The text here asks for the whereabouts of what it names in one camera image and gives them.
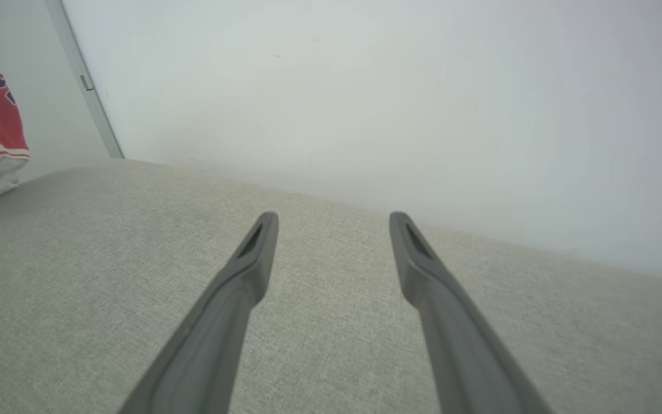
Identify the grey fabric sofa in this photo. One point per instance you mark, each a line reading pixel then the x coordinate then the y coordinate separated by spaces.
pixel 337 345

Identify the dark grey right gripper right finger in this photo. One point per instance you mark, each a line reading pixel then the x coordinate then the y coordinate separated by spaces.
pixel 463 351

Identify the grey metal wall trim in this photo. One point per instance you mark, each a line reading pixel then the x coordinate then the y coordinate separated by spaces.
pixel 87 86

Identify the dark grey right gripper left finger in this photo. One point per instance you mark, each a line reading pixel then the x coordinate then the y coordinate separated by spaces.
pixel 210 345

